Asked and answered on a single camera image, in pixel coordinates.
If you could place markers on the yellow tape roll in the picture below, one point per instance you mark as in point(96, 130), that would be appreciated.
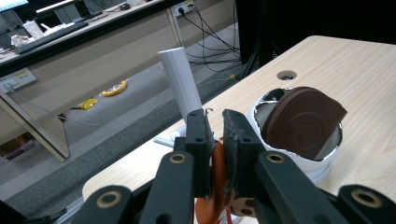
point(114, 89)

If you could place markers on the black curtain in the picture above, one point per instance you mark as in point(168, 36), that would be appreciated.
point(311, 18)

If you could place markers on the beige wooden desk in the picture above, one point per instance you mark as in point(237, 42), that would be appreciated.
point(93, 56)

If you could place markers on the white wall outlet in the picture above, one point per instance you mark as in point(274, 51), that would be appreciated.
point(183, 7)

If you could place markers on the black keyboard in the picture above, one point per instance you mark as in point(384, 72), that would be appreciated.
point(51, 36)

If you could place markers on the white power socket box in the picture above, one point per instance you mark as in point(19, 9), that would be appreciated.
point(21, 79)

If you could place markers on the white pole stand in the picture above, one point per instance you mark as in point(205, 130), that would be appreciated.
point(182, 81)

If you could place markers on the brown coin purse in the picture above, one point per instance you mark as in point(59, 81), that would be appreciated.
point(305, 124)

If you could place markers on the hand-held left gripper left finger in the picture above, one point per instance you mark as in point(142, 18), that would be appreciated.
point(196, 146)

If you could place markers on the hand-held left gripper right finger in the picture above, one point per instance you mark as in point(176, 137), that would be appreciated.
point(241, 149)

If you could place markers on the small yellow object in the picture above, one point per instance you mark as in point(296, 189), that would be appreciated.
point(88, 104)

